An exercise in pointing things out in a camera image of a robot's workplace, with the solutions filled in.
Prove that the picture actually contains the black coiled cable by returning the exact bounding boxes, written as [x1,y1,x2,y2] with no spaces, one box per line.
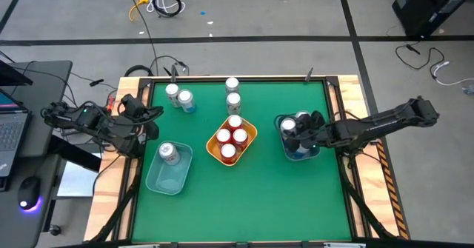
[151,0,185,19]

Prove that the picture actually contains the dark grey side desk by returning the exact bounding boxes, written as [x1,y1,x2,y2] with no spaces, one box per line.
[0,60,74,248]

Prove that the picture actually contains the black equipment case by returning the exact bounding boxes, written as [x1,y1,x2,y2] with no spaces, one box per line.
[384,0,474,38]

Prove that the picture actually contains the long black floor cable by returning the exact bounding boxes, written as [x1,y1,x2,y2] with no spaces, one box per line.
[124,0,160,77]

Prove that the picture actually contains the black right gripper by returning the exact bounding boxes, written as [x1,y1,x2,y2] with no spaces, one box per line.
[284,120,337,153]

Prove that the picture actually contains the blue grey plastic bin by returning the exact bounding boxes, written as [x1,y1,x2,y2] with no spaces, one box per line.
[274,113,322,163]

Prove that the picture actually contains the red soda can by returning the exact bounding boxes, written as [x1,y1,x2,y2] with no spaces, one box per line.
[227,114,244,133]
[216,127,233,147]

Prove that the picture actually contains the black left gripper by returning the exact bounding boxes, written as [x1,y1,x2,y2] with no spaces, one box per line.
[116,93,165,128]

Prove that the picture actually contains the black cable with plug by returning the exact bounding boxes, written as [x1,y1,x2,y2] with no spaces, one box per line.
[395,43,445,79]

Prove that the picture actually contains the red soda cans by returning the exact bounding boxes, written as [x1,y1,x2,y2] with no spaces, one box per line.
[232,128,250,152]

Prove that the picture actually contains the green table mat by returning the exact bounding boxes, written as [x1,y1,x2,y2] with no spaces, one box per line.
[131,80,353,243]

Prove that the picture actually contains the black computer mouse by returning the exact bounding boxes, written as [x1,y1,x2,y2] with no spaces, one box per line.
[17,175,42,212]

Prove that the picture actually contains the yellow black hazard tape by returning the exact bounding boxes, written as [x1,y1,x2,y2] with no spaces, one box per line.
[377,144,410,241]

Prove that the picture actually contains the black aluminium table frame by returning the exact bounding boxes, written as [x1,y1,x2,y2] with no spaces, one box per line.
[88,76,408,248]

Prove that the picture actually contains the yellow extension cable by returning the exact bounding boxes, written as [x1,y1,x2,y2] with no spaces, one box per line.
[128,0,150,22]

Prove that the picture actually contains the light teal plastic bin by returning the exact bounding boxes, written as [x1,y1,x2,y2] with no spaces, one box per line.
[144,140,194,196]

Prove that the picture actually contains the grey laptop computer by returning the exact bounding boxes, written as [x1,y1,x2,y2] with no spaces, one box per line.
[0,87,31,192]

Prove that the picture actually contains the silver Diet Coke can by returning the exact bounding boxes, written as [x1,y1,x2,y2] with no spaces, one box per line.
[164,83,181,107]
[226,92,242,116]
[158,141,182,167]
[224,77,241,95]

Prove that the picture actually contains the white cable with plug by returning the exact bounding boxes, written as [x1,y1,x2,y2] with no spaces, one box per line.
[432,61,474,87]

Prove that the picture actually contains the yellow plastic bin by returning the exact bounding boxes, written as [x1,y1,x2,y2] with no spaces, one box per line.
[205,114,258,167]

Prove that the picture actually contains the black monitor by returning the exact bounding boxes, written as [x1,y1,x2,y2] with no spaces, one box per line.
[0,60,34,87]

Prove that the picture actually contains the thick black cable loop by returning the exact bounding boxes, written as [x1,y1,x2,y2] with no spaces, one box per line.
[124,64,155,78]

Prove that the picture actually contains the thin black cable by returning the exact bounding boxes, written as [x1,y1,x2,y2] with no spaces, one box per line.
[150,54,190,77]

